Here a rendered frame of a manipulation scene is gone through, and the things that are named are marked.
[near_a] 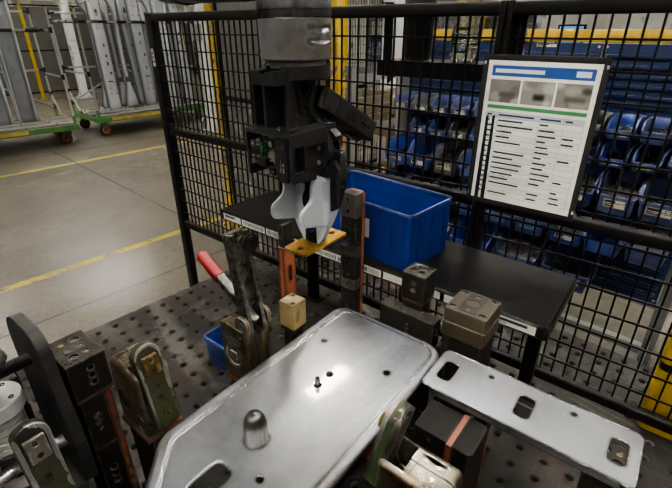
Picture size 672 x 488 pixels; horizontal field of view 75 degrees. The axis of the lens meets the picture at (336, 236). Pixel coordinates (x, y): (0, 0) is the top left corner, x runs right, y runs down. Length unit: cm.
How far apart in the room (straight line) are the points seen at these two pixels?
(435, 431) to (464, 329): 20
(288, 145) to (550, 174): 64
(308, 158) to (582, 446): 52
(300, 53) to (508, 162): 64
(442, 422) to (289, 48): 54
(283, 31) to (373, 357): 52
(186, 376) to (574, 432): 88
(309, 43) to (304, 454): 49
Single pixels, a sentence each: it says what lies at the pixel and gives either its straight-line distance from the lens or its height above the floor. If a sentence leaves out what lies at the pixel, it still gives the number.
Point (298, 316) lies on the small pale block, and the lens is 79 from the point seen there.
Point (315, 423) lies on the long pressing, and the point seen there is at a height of 100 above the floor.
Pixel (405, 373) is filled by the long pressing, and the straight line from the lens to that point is 74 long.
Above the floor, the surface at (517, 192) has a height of 118.
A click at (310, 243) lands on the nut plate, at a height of 125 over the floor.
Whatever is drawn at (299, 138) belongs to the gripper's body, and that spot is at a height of 140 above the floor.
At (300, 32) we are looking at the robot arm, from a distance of 46.
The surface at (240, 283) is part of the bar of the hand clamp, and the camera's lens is 71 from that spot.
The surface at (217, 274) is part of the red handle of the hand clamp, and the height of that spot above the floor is 112.
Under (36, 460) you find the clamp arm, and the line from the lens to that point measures 64.
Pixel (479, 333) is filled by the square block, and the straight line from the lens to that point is 80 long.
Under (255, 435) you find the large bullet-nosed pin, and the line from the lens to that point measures 63.
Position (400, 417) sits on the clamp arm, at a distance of 53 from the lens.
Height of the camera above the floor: 150
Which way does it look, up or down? 25 degrees down
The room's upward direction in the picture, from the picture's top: straight up
